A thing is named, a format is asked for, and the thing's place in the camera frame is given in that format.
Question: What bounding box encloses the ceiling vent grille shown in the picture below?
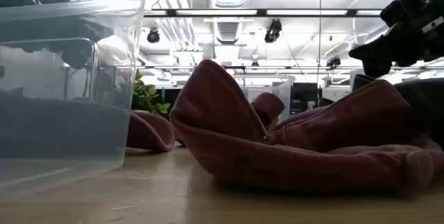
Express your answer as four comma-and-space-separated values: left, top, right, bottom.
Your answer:
215, 21, 241, 45

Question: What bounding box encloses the black overhead beam with lights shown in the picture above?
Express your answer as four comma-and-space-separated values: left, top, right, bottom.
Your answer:
143, 8, 383, 18

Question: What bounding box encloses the black ceiling track rail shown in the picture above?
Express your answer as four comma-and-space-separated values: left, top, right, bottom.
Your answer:
137, 64, 444, 71

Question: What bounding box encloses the thin hanging vertical cable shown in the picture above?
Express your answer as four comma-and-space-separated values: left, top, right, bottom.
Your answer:
317, 0, 323, 86

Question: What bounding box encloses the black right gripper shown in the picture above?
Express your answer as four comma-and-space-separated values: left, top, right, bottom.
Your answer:
348, 0, 444, 78

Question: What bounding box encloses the green potted plant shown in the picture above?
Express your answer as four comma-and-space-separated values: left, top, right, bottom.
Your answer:
133, 69, 172, 117

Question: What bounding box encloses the small clear plastic bin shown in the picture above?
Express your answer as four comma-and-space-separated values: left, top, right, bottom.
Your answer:
239, 74, 296, 123

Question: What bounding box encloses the large clear plastic bin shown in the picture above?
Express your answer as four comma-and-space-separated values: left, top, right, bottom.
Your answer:
0, 0, 148, 200

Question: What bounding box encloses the black hanging spotlight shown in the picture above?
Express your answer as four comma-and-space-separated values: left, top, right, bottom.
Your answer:
325, 55, 342, 70
146, 28, 161, 44
264, 18, 283, 44

